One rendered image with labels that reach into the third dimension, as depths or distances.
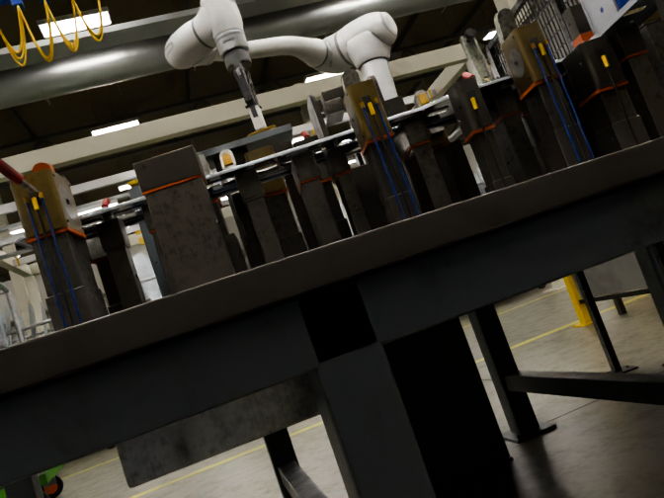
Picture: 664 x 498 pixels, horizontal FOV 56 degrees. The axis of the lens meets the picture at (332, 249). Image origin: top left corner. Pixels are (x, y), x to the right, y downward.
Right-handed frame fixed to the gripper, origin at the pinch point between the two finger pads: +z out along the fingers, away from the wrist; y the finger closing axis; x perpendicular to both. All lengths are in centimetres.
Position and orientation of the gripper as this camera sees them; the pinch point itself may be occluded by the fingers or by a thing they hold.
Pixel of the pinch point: (257, 119)
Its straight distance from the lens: 184.5
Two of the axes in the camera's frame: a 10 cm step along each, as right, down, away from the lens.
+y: -1.2, -0.7, -9.9
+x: 9.4, -3.4, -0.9
